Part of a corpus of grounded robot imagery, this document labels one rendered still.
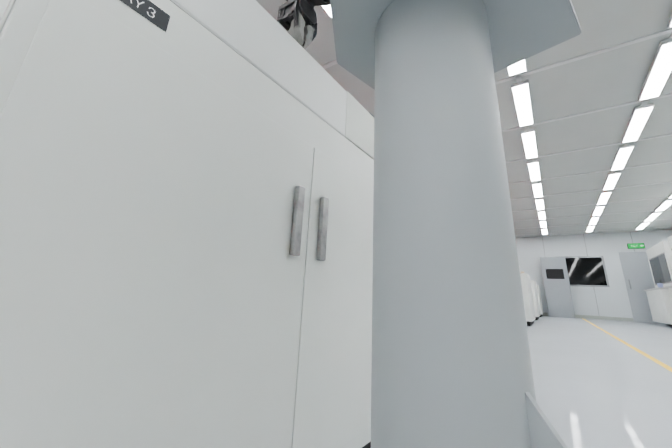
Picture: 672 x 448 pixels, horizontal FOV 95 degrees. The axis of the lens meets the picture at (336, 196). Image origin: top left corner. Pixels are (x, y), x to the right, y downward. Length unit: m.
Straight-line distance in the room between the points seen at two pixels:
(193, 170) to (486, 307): 0.40
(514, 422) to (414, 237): 0.17
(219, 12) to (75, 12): 0.23
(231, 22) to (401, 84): 0.36
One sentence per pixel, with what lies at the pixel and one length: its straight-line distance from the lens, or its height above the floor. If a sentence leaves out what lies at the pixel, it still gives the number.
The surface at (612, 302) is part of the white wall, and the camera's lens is 13.59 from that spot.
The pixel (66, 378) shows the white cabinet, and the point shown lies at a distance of 0.44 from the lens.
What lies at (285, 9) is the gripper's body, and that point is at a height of 1.14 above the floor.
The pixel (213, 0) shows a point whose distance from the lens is 0.65.
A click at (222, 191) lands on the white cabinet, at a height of 0.56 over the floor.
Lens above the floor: 0.42
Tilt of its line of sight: 17 degrees up
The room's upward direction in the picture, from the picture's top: 3 degrees clockwise
